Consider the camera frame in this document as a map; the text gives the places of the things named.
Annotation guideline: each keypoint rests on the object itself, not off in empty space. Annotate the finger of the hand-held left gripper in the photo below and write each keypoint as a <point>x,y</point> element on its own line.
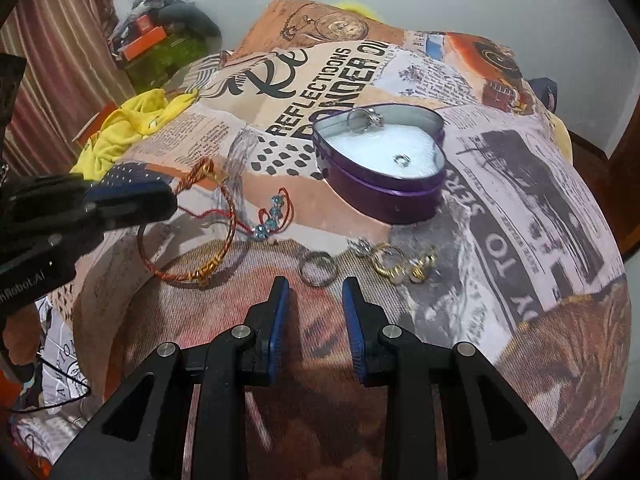
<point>140,207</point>
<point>135,179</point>

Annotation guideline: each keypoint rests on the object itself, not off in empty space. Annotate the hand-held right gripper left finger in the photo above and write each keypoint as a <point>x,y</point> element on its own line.
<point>280,320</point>

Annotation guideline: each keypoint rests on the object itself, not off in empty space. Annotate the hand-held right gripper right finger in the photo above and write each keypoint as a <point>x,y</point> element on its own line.
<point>351,320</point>

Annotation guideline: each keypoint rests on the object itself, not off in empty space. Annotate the red and gold bangle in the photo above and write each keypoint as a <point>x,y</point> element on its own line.
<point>200,276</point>

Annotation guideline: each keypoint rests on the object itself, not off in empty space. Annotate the purple heart-shaped tin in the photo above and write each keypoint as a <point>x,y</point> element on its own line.
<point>390,200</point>

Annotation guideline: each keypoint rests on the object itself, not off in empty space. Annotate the yellow cloth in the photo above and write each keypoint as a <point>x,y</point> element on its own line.
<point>130,120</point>

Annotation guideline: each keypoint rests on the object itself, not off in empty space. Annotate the orange and white box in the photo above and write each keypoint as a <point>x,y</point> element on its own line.
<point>95,120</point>

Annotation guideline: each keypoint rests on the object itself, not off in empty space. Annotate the green bag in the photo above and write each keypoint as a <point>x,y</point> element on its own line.
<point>165,60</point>

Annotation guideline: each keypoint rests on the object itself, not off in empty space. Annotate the striped curtain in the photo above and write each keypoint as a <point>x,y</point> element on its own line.
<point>60,35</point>

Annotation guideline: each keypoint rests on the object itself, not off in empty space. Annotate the dark bag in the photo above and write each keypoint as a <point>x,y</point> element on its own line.
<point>190,17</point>

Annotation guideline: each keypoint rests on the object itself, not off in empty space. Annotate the printed blanket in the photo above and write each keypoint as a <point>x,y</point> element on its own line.
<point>500,210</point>

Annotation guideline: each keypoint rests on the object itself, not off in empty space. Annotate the yellow plush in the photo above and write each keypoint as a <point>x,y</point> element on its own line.
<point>360,10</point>

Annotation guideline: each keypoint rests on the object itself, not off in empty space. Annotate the dark blue cap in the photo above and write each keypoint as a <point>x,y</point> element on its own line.
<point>542,92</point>

